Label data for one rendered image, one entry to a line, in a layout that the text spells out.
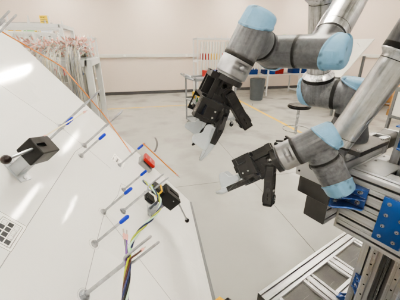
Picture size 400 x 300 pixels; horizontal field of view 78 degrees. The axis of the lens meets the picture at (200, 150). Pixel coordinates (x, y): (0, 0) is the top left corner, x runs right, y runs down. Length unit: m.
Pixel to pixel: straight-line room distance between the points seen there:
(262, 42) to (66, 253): 0.54
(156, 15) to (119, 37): 1.31
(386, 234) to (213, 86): 0.82
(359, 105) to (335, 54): 0.22
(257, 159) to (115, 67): 8.27
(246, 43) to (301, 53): 0.13
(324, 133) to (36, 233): 0.61
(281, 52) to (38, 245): 0.60
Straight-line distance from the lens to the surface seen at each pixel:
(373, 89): 0.78
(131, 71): 8.81
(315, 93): 1.09
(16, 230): 0.45
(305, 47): 0.63
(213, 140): 0.60
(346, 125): 0.79
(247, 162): 0.69
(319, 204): 1.10
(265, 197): 0.71
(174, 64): 8.88
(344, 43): 0.62
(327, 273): 1.88
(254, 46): 0.59
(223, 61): 0.59
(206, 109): 0.58
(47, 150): 0.47
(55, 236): 0.48
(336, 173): 0.70
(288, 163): 0.68
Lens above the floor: 1.50
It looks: 23 degrees down
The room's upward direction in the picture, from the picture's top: straight up
